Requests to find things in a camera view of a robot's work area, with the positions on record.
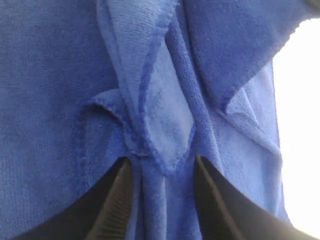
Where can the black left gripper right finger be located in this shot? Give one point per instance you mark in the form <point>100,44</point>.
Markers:
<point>224,213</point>

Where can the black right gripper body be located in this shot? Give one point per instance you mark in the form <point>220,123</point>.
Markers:
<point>314,4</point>

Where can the blue microfibre towel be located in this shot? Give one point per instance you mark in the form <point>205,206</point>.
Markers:
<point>86,82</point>

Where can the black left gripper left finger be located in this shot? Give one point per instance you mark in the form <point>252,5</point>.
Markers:
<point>103,213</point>

